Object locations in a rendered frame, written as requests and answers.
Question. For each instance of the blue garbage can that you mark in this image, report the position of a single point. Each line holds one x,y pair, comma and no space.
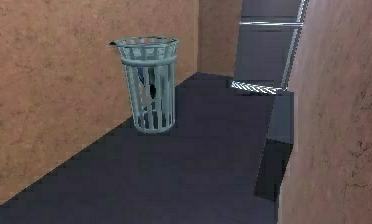
153,78

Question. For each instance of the green slatted garbage container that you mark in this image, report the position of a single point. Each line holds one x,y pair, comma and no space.
148,61

